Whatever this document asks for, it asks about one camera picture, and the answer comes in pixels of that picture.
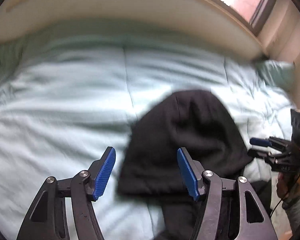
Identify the teal pillow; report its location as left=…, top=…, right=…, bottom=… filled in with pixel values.
left=255, top=60, right=295, bottom=92

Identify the white wooden headboard ledge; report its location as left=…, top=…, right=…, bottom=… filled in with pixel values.
left=0, top=0, right=265, bottom=60

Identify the black cable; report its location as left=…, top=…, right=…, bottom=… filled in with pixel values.
left=270, top=172, right=300, bottom=218

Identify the person's right hand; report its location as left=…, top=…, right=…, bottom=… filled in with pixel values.
left=276, top=173, right=300, bottom=201

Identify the grey sweatshirt sleeve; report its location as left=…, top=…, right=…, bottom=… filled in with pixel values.
left=282, top=196, right=300, bottom=234

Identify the black hooded jacket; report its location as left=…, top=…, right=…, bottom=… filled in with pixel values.
left=116, top=89, right=273, bottom=240

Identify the light teal quilted duvet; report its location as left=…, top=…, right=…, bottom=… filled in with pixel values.
left=0, top=18, right=293, bottom=239

